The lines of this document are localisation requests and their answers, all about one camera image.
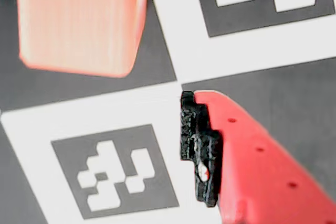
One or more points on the orange cube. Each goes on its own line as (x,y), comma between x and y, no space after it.
(78,24)

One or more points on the black white marker checkerboard mat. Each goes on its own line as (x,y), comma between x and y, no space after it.
(249,51)

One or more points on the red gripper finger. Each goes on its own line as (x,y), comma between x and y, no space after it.
(249,169)

